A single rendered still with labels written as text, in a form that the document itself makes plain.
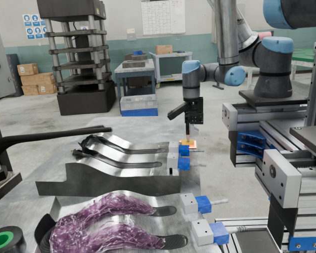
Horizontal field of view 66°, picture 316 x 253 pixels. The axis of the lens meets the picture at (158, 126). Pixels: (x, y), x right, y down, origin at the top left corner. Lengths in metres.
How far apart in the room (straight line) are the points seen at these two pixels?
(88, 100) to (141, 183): 4.02
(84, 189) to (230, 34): 0.74
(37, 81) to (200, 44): 4.62
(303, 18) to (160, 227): 0.52
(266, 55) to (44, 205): 0.93
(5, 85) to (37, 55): 6.36
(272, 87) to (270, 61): 0.10
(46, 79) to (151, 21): 3.25
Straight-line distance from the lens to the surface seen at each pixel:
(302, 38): 8.38
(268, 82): 1.09
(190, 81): 1.02
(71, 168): 0.86
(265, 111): 1.10
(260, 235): 1.61
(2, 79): 1.42
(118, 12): 7.20
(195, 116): 1.06
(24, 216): 0.71
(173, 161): 0.80
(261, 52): 1.11
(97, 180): 0.85
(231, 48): 0.95
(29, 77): 7.54
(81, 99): 4.79
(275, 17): 0.46
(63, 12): 4.71
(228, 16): 0.94
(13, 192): 1.06
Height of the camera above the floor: 1.30
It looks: 20 degrees down
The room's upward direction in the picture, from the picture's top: 4 degrees counter-clockwise
